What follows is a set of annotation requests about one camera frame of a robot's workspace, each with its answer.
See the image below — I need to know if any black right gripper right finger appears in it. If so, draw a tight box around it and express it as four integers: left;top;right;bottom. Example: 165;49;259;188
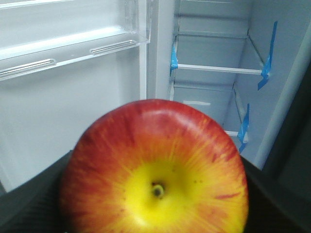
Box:
242;158;311;233

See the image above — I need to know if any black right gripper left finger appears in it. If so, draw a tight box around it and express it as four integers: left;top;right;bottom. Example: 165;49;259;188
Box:
0;151;72;233

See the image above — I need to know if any red yellow apple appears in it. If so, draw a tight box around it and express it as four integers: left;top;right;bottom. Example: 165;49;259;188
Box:
59;100;248;233

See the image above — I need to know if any fridge door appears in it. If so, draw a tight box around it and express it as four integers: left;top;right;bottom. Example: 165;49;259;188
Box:
0;0;156;195

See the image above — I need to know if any lower glass fridge shelf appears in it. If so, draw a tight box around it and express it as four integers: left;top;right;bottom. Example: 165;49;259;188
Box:
169;84;248;143

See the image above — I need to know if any glass fridge shelf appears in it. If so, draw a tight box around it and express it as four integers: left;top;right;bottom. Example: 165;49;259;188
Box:
171;33;265;75
169;84;248;143

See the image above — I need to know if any open white fridge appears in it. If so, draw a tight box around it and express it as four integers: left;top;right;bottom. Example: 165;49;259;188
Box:
145;0;311;168

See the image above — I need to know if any blue tape strip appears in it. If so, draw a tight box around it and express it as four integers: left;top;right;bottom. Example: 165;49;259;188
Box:
258;21;278;91

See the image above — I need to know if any clear door shelf bin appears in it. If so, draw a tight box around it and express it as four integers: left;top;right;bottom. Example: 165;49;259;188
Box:
0;0;154;81

